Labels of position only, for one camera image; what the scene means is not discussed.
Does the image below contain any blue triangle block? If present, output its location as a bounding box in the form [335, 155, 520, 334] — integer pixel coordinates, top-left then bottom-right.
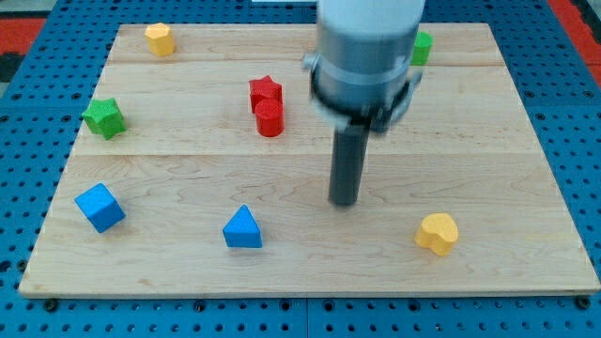
[223, 205, 263, 248]

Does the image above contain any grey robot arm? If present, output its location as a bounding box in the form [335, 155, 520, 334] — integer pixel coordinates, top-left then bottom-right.
[302, 0, 425, 134]

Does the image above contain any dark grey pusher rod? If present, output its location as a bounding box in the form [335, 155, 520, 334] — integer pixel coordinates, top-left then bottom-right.
[329, 125, 369, 207]

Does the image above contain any red cylinder block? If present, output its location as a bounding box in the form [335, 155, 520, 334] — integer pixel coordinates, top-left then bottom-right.
[254, 99, 285, 137]

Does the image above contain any red star block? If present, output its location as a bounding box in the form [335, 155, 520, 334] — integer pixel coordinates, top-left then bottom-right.
[249, 75, 283, 113]

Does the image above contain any wooden board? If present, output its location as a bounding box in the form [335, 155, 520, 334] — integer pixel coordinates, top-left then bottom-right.
[20, 23, 600, 300]

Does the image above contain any yellow heart block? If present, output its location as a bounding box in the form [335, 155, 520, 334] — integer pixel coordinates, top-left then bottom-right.
[414, 212, 459, 256]

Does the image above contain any green cylinder block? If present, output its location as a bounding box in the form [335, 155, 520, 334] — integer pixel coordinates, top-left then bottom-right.
[411, 31, 434, 66]

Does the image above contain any yellow hexagon block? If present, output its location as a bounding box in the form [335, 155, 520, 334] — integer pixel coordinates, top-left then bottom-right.
[145, 23, 176, 56]

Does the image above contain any blue cube block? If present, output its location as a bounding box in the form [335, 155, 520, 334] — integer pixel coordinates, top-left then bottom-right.
[74, 183, 126, 233]

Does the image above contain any green star block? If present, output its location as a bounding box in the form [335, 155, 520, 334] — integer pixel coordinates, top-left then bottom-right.
[82, 98, 127, 140]

